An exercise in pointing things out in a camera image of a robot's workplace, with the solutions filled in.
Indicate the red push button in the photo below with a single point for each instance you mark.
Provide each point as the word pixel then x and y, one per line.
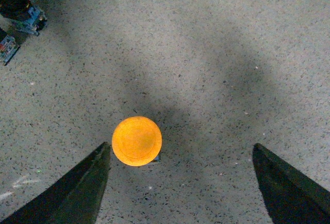
pixel 24 15

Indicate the yellow push button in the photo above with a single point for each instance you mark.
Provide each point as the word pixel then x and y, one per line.
pixel 136 141

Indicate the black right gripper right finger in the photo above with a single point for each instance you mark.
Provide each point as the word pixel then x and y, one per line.
pixel 288 194

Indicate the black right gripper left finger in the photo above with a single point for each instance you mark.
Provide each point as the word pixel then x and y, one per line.
pixel 75 198

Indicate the push button contact block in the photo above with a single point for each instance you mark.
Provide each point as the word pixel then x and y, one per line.
pixel 9 47

